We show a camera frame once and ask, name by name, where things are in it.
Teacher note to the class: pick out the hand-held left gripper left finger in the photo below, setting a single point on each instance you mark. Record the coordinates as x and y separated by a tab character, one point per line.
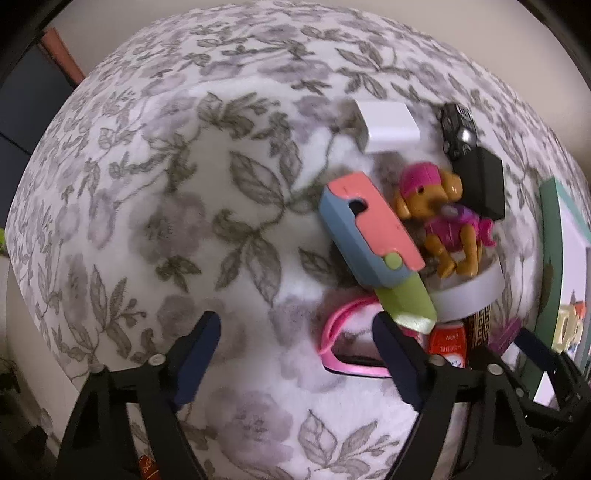
198	360

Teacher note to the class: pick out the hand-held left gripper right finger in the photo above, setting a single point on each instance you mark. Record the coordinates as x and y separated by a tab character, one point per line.
401	360

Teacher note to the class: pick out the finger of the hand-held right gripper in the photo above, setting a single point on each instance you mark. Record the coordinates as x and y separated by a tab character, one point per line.
538	346

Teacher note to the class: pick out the small red box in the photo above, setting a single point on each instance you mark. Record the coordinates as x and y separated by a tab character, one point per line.
445	344

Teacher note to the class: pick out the teal storage box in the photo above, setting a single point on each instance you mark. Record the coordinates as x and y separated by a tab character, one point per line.
551	240

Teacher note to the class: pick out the pink and blue toy knife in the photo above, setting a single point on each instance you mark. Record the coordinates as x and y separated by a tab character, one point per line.
369	230

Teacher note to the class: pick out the toy dog with pink cap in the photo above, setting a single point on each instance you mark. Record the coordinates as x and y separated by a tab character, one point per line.
443	221

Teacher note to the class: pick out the black gold patterned box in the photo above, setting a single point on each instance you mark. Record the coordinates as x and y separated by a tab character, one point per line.
478	332

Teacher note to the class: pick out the dark grey box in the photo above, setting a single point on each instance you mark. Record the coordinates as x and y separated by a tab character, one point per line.
482	184

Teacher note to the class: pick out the floral printed blanket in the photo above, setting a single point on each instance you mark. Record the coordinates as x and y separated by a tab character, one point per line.
184	184

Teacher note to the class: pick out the black toy car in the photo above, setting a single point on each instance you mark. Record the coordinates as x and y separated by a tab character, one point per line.
455	131

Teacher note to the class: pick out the white charger block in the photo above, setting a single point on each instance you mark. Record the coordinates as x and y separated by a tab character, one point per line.
388	122

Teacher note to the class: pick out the dark cabinet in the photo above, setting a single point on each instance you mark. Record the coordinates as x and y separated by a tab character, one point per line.
23	101

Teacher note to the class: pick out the orange brown trim strip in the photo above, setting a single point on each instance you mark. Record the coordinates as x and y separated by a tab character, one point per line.
60	53

